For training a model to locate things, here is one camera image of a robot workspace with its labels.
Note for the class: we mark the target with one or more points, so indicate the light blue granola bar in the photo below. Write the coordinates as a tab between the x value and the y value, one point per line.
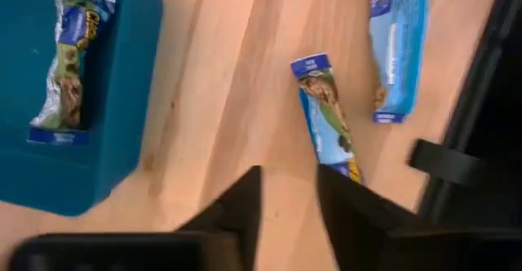
397	50
326	116

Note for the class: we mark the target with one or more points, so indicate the blue plastic bin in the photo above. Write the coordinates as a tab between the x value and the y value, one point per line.
122	99

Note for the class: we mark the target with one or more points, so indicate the black metal rig frame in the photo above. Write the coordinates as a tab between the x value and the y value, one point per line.
448	161

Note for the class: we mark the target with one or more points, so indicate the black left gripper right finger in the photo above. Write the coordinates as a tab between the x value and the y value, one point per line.
355	214

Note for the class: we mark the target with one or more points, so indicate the green and blue granola bar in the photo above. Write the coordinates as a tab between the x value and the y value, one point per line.
67	79

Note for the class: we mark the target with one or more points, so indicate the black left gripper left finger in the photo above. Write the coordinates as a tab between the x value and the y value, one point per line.
240	205

